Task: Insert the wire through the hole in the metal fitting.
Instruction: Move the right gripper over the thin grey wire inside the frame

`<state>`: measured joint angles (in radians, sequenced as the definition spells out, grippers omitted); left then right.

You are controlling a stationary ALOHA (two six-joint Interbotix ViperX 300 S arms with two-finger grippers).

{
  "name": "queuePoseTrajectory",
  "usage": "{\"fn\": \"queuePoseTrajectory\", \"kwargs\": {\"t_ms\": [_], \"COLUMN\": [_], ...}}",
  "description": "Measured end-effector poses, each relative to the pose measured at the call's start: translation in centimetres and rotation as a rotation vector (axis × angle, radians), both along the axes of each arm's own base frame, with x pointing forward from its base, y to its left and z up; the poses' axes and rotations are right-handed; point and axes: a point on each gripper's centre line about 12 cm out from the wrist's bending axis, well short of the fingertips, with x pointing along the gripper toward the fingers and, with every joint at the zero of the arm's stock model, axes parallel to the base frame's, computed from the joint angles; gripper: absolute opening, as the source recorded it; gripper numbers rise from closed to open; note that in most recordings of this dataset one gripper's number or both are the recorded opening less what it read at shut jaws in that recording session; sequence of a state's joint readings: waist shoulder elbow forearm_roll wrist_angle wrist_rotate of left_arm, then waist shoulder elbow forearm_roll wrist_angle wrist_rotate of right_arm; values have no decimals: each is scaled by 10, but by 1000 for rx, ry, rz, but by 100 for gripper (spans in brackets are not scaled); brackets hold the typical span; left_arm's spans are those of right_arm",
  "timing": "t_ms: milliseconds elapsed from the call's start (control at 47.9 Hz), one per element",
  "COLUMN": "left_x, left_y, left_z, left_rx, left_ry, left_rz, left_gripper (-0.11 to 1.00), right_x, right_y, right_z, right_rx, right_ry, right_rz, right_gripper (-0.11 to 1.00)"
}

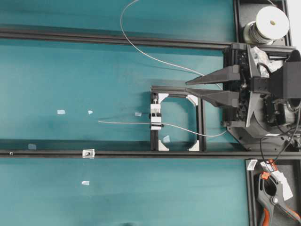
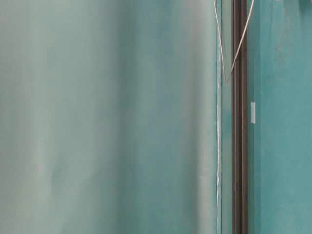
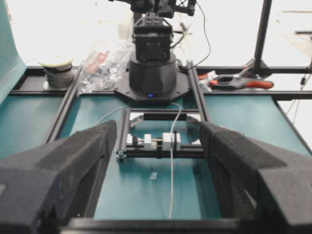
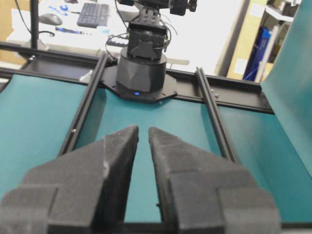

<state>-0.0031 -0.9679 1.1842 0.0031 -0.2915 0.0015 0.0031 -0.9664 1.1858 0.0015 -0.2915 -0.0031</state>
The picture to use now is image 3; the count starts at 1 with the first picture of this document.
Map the black aluminium extrusion rail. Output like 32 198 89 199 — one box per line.
187 60 211 122
42 66 82 145

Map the white clamp block fixture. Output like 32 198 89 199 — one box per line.
126 132 181 151

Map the white wire spool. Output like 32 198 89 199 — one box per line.
38 57 74 91

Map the thin grey wire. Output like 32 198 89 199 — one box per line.
97 102 183 219

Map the black vertical stand pole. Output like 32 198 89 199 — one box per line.
246 0 272 76

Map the clear plastic parts bag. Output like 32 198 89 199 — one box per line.
77 40 135 96

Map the orange black spring clamp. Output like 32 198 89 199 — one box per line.
198 71 274 90

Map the small black extrusion frame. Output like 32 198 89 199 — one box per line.
116 108 204 161

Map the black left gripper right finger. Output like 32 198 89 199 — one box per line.
199 122 312 234

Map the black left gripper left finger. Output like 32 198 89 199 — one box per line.
0 120 117 234

